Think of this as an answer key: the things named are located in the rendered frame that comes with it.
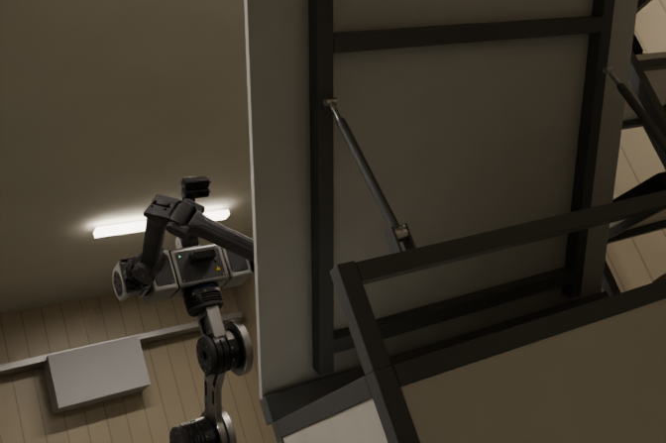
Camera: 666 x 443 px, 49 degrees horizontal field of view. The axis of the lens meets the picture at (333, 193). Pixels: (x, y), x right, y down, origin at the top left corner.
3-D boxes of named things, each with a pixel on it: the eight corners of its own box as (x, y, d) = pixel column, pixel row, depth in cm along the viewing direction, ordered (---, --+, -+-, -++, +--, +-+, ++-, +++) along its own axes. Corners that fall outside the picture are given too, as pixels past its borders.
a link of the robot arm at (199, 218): (182, 205, 220) (165, 233, 214) (184, 194, 216) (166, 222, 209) (313, 266, 218) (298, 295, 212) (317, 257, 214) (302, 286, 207)
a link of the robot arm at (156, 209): (157, 181, 215) (139, 206, 209) (198, 203, 215) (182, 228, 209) (146, 254, 251) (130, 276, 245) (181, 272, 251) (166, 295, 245)
